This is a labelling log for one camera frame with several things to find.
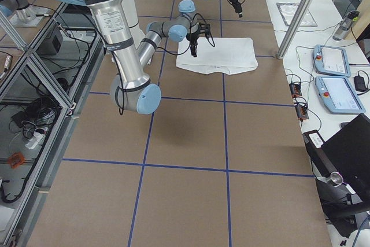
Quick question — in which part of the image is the white long-sleeve printed shirt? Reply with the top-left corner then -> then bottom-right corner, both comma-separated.
176,37 -> 258,75

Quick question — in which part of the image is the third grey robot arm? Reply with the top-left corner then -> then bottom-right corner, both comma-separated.
1,0 -> 50,27

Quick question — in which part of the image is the upper orange circuit board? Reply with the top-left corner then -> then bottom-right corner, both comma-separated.
289,83 -> 302,98

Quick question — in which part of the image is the orange circuit board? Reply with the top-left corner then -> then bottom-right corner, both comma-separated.
295,103 -> 309,121
289,83 -> 302,98

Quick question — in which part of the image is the upper blue teach pendant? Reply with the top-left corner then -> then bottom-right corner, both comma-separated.
313,45 -> 351,77

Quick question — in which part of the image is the blue teach pendant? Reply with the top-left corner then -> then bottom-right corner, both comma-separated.
314,76 -> 366,115
313,45 -> 351,77

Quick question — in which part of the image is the lower orange circuit board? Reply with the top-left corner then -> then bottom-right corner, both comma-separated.
295,103 -> 309,121

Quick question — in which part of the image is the lower blue teach pendant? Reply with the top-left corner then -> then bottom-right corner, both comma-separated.
314,76 -> 366,115

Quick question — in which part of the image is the black power adapter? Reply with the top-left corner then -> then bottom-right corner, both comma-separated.
354,71 -> 368,93

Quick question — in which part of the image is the black laptop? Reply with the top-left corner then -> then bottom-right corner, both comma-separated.
303,113 -> 369,237

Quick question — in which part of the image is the white power strip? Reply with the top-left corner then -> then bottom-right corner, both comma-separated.
25,131 -> 45,150

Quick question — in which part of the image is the aluminium vertical post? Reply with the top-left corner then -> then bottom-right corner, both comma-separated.
276,0 -> 313,60

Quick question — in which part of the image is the grey box under frame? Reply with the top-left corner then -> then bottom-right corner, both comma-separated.
36,25 -> 63,55

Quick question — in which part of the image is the orange object under frame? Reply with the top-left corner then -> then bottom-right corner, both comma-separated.
7,152 -> 25,169

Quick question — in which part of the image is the aluminium frame rail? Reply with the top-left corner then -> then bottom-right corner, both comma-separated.
1,4 -> 103,246

